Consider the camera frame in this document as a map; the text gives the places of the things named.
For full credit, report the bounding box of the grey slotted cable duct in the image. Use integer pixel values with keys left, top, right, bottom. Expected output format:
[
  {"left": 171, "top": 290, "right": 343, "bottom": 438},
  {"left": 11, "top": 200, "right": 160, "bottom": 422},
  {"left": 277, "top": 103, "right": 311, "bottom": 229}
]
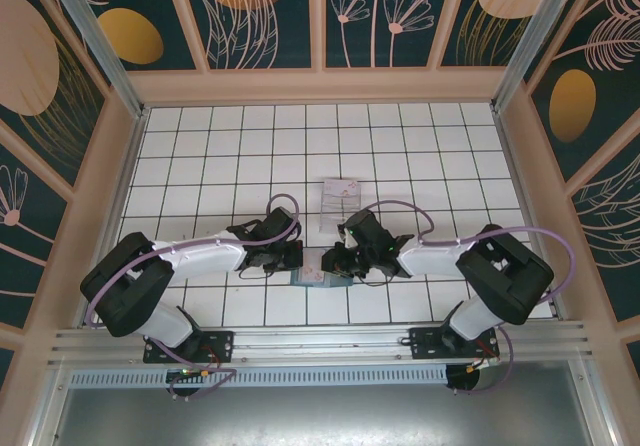
[{"left": 67, "top": 365, "right": 449, "bottom": 388}]

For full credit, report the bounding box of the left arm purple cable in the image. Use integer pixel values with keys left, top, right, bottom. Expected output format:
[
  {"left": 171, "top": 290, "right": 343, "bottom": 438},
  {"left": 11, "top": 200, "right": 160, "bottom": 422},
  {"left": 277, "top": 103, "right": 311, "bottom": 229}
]
[{"left": 84, "top": 194, "right": 302, "bottom": 402}]

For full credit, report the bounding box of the clear acrylic card stand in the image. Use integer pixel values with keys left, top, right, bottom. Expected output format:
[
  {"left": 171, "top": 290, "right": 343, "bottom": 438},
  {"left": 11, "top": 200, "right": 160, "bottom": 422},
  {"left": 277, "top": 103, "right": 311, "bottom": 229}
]
[{"left": 318, "top": 177, "right": 365, "bottom": 228}]

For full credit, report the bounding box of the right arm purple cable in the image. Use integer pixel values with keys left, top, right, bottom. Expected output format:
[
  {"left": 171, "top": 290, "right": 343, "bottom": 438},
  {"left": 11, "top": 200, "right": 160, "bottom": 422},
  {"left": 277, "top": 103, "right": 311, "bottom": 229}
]
[{"left": 367, "top": 200, "right": 576, "bottom": 397}]

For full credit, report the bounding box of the teal leather card holder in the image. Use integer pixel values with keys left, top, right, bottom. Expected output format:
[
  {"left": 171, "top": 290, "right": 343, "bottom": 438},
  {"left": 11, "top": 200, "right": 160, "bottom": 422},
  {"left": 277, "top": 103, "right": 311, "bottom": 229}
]
[{"left": 289, "top": 248, "right": 354, "bottom": 290}]

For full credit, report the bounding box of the grey sheet metal plate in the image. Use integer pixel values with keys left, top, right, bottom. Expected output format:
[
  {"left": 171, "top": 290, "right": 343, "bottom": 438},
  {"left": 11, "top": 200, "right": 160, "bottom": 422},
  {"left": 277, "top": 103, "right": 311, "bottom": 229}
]
[{"left": 29, "top": 385, "right": 616, "bottom": 446}]

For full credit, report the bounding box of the aluminium frame post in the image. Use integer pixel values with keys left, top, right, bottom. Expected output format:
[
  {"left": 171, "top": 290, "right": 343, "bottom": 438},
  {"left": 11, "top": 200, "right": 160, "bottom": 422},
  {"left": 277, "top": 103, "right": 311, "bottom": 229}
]
[
  {"left": 491, "top": 0, "right": 569, "bottom": 113},
  {"left": 39, "top": 0, "right": 150, "bottom": 118}
]

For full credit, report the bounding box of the aluminium mounting rail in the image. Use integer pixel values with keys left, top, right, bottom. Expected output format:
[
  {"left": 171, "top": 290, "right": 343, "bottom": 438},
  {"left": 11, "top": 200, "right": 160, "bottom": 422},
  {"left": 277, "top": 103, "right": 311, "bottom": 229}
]
[{"left": 47, "top": 319, "right": 600, "bottom": 367}]

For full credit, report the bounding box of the pink floral card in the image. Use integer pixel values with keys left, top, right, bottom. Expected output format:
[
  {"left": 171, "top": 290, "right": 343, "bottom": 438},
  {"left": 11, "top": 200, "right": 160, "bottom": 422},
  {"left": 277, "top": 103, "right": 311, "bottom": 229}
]
[
  {"left": 323, "top": 177, "right": 362, "bottom": 205},
  {"left": 295, "top": 265, "right": 324, "bottom": 285}
]

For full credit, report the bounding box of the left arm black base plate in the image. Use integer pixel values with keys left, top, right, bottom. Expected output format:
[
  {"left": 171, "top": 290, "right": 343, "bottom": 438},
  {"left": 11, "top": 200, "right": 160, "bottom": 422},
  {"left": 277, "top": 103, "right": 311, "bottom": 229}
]
[{"left": 143, "top": 330, "right": 236, "bottom": 365}]

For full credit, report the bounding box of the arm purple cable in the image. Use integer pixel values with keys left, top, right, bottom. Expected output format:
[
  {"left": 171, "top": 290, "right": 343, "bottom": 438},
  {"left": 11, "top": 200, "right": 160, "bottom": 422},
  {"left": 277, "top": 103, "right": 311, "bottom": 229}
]
[
  {"left": 84, "top": 194, "right": 302, "bottom": 402},
  {"left": 367, "top": 200, "right": 576, "bottom": 397}
]

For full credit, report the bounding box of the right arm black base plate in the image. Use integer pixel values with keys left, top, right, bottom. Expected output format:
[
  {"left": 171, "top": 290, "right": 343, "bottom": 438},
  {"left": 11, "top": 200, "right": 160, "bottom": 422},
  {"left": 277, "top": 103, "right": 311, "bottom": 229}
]
[{"left": 409, "top": 326, "right": 501, "bottom": 362}]

